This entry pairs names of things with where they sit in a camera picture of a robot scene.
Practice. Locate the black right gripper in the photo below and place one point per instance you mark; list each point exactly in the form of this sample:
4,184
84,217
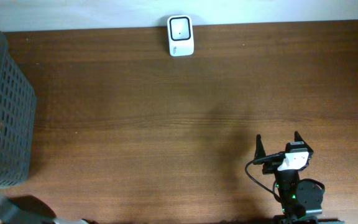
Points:
258,152

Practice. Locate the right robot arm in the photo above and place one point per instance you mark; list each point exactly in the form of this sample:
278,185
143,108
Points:
300,199

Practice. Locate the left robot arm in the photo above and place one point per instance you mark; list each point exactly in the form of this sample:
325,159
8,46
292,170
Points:
27,209

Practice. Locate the white barcode scanner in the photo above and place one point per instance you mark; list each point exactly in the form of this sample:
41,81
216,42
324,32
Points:
180,35

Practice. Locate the grey plastic mesh basket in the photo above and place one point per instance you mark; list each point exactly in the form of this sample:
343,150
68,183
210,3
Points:
17,114

